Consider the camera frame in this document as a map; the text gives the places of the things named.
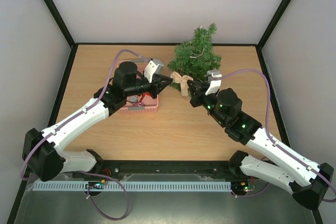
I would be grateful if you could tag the light blue cable duct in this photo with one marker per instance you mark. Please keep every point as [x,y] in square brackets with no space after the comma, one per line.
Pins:
[134,186]

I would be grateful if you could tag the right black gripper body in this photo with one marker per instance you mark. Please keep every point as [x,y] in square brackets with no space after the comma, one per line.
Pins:
[197,95]

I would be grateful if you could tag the silver gift box ornament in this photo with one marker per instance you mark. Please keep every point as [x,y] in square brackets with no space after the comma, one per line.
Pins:
[134,99]

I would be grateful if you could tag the small green christmas tree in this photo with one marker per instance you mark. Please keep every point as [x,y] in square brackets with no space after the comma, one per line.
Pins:
[196,68]

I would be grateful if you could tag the pink plastic basket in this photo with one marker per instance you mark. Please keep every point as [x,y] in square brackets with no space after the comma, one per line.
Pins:
[151,105]

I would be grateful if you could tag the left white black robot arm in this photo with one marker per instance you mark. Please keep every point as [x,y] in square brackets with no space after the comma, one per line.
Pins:
[44,151]

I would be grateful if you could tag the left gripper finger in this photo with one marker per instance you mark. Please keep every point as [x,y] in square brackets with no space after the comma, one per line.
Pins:
[162,85]
[159,78]

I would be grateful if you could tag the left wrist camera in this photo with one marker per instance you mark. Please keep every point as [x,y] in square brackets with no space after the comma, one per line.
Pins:
[154,66]

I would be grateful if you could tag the beige felt ornament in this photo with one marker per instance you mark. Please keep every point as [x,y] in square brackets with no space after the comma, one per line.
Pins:
[182,81]

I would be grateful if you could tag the black frame rail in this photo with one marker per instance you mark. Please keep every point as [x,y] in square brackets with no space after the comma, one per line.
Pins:
[212,169]

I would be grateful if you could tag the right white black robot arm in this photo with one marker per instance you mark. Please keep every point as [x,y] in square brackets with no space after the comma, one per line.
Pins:
[306,180]

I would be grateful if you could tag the clear led string lights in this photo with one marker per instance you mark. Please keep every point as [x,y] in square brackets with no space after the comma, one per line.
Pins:
[198,42]

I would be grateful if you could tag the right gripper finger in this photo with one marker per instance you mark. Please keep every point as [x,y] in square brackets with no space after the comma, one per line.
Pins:
[194,87]
[204,86]

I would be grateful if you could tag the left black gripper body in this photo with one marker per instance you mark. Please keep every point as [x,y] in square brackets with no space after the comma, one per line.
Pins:
[153,93]

